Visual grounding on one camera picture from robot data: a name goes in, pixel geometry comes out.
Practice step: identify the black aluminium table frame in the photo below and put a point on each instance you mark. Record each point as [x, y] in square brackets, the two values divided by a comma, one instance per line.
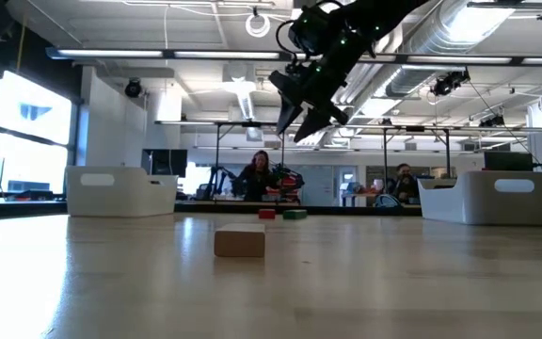
[214, 207]

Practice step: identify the LED light bar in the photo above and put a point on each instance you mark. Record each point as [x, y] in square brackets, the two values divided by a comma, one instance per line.
[205, 54]

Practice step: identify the natural wooden rectangular block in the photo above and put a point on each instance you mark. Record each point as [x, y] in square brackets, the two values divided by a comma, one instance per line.
[239, 241]

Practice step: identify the black computer monitor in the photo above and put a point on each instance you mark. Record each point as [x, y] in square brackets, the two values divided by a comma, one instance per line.
[508, 161]

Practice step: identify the black round ceiling fixture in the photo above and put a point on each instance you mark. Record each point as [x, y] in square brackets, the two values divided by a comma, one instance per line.
[133, 88]

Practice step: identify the black aluminium gantry frame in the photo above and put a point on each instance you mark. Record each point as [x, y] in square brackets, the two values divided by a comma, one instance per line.
[447, 150]
[218, 141]

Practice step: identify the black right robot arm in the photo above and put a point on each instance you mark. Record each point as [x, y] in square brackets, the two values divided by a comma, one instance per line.
[384, 14]

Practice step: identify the long green wooden block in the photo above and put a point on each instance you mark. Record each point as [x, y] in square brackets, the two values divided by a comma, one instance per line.
[295, 214]

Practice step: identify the person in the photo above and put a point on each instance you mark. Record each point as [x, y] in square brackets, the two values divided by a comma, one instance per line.
[405, 183]
[254, 181]

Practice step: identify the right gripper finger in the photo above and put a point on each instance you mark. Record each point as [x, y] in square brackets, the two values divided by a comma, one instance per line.
[313, 126]
[287, 117]

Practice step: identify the red rectangular wooden block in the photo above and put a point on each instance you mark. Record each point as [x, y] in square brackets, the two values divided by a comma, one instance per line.
[266, 214]

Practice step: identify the black ceiling camera cluster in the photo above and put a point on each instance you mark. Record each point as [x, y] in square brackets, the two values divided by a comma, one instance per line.
[491, 121]
[447, 85]

